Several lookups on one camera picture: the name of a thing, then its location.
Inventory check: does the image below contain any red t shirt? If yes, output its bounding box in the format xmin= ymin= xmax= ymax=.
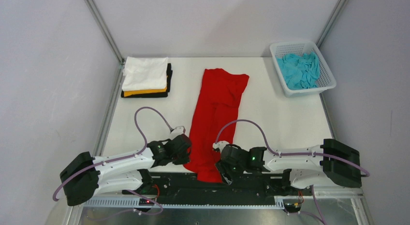
xmin=184 ymin=68 xmax=249 ymax=183

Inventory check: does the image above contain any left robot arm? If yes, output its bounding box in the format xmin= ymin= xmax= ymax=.
xmin=59 ymin=134 xmax=192 ymax=206

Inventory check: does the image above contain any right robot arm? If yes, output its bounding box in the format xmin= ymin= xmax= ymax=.
xmin=213 ymin=139 xmax=366 ymax=195

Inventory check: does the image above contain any left controller board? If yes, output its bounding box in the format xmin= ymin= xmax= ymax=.
xmin=138 ymin=198 xmax=156 ymax=207

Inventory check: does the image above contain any controller board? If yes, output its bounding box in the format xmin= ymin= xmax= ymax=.
xmin=138 ymin=198 xmax=156 ymax=207
xmin=284 ymin=203 xmax=301 ymax=214

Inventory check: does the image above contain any right controller board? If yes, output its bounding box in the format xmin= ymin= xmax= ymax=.
xmin=284 ymin=203 xmax=301 ymax=214

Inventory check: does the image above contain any yellow folded t shirt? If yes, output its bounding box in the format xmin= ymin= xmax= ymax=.
xmin=123 ymin=76 xmax=168 ymax=98

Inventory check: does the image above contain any white folded t shirt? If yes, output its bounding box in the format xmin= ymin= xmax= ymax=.
xmin=122 ymin=57 xmax=168 ymax=91

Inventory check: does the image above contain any blue t shirt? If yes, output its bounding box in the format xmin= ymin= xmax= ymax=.
xmin=276 ymin=52 xmax=321 ymax=90

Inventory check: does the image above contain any white plastic basket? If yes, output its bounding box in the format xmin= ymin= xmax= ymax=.
xmin=270 ymin=41 xmax=336 ymax=97

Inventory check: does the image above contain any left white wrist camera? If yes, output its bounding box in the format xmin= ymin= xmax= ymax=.
xmin=170 ymin=126 xmax=186 ymax=137

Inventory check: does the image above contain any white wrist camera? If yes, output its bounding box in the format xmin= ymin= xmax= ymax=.
xmin=212 ymin=141 xmax=229 ymax=152
xmin=170 ymin=126 xmax=186 ymax=137

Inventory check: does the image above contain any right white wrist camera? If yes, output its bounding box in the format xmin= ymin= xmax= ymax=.
xmin=212 ymin=141 xmax=229 ymax=152

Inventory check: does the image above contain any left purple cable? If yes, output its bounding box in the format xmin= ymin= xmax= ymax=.
xmin=52 ymin=106 xmax=175 ymax=218

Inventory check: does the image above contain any purple cable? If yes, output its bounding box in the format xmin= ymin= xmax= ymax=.
xmin=214 ymin=119 xmax=370 ymax=225
xmin=52 ymin=106 xmax=175 ymax=218

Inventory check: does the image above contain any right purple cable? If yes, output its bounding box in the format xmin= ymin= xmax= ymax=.
xmin=214 ymin=119 xmax=370 ymax=225

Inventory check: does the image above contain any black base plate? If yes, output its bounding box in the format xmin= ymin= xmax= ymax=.
xmin=136 ymin=172 xmax=312 ymax=206

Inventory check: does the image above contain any aluminium frame rail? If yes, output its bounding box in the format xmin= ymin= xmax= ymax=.
xmin=65 ymin=173 xmax=374 ymax=225

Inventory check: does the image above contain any left corner aluminium post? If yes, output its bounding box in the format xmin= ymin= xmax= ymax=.
xmin=80 ymin=0 xmax=125 ymax=65

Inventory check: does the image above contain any corner aluminium post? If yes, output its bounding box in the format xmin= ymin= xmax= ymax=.
xmin=80 ymin=0 xmax=125 ymax=65
xmin=316 ymin=0 xmax=349 ymax=48

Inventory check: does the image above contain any right corner aluminium post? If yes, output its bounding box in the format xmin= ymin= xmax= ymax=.
xmin=316 ymin=0 xmax=349 ymax=48

